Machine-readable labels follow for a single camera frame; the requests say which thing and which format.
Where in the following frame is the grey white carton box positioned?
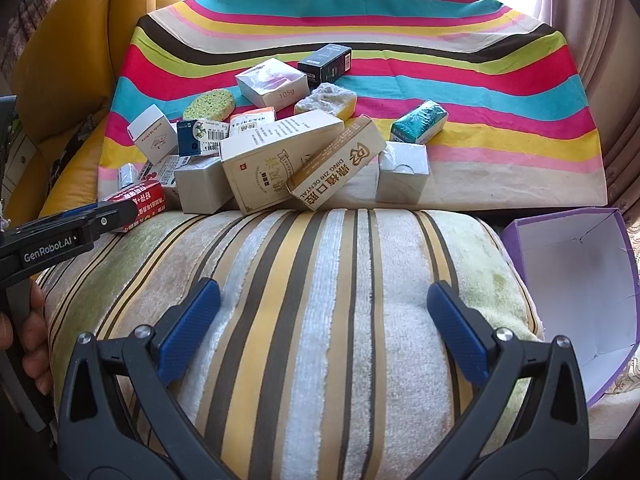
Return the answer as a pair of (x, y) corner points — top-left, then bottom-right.
(173, 156), (240, 215)

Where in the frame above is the orange-edged tissue packet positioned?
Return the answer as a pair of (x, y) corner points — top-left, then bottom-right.
(229, 106), (277, 136)

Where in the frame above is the white box with emblem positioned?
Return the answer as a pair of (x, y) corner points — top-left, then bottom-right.
(126, 104), (180, 165)

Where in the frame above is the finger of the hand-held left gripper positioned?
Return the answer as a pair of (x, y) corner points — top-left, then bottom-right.
(75, 200), (139, 243)
(12, 204), (101, 232)

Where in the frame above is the red carton box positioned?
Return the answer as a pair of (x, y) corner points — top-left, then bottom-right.
(100, 182), (167, 233)

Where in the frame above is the yellow sponge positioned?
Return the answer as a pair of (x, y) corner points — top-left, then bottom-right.
(294, 82), (358, 122)

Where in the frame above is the purple cardboard box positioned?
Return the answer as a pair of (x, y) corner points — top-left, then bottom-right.
(500, 207), (640, 408)

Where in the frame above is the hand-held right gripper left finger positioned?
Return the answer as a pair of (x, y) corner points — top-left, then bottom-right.
(57, 277), (241, 480)

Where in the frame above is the green oval sponge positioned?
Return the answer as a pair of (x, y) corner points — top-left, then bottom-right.
(182, 89), (237, 121)

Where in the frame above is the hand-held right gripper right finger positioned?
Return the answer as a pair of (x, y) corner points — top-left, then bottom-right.
(415, 280), (591, 480)

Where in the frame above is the teal green packet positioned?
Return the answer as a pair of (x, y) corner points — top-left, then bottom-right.
(390, 100), (449, 145)

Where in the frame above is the tall beige carton box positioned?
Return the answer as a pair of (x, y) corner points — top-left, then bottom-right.
(219, 110), (346, 216)

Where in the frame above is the lace sheer curtain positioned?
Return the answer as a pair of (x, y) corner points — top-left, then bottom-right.
(0, 0), (118, 83)
(617, 180), (640, 271)

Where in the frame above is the blue white carton box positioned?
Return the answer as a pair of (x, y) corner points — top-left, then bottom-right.
(176, 117), (231, 157)

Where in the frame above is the black carton box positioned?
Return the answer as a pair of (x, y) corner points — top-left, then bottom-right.
(297, 44), (352, 88)

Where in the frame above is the person's left hand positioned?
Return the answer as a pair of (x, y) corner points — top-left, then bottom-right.
(0, 278), (54, 397)

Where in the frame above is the multicolour striped cloth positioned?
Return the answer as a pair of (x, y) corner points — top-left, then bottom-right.
(97, 0), (608, 221)

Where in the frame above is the dark patterned cloth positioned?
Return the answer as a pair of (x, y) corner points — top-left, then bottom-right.
(47, 110), (108, 196)

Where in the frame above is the white pink soap box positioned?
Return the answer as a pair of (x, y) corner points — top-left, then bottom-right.
(235, 57), (308, 107)

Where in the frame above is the small white carton box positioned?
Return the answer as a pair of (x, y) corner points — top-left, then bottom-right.
(376, 141), (430, 204)

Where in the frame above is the white box with red print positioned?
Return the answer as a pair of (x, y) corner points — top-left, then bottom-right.
(137, 154), (193, 191)

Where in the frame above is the striped terry towel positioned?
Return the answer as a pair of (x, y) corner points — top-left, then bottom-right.
(37, 207), (546, 480)

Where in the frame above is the yellow sofa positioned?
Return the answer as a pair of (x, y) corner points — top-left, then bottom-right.
(10, 0), (181, 216)

